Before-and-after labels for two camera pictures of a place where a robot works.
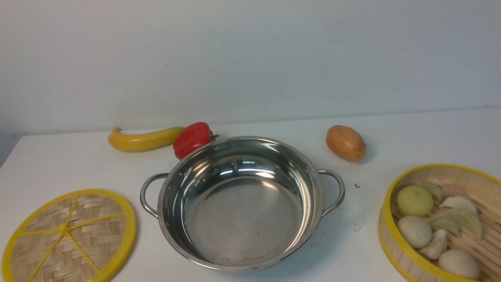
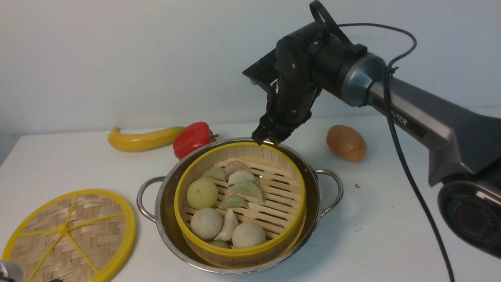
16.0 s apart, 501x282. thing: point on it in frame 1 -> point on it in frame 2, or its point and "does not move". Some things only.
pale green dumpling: x=435 y=190 -> x=218 y=173
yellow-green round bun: x=414 y=201 -> x=202 y=194
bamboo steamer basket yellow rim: x=483 y=189 -> x=191 y=232
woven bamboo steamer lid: x=83 y=235 does not move
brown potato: x=346 y=142 does not move
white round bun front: x=460 y=263 -> x=247 y=234
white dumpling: x=437 y=246 -> x=230 y=225
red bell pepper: x=192 y=138 does not move
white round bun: x=415 y=231 -> x=206 y=223
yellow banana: x=143 y=140 does not move
